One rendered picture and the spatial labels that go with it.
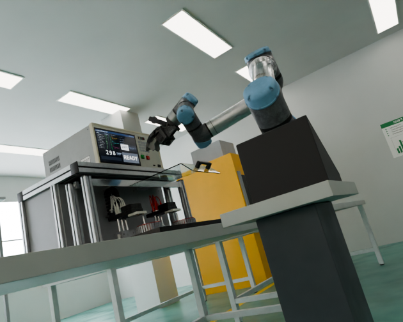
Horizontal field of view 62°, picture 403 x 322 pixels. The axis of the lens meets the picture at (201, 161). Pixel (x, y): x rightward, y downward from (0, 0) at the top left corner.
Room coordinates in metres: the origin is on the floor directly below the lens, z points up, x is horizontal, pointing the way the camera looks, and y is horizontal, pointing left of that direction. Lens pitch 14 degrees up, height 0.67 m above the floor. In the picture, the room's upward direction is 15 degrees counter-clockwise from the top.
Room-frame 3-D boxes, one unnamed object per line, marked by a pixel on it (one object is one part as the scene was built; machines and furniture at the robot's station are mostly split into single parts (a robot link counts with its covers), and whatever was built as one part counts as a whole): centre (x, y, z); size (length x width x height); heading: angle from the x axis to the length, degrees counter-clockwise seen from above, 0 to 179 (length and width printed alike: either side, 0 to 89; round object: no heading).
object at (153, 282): (5.67, 1.23, 1.65); 0.50 x 0.45 x 3.30; 59
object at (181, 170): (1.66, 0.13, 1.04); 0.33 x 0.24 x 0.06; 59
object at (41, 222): (1.42, 0.72, 0.91); 0.28 x 0.03 x 0.32; 59
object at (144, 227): (1.39, 0.28, 0.80); 0.11 x 0.11 x 0.04
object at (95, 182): (1.55, 0.30, 1.03); 0.62 x 0.01 x 0.03; 149
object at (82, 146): (1.67, 0.49, 1.22); 0.44 x 0.39 x 0.20; 149
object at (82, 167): (1.66, 0.49, 1.09); 0.68 x 0.44 x 0.05; 149
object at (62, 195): (1.63, 0.43, 0.92); 0.66 x 0.01 x 0.30; 149
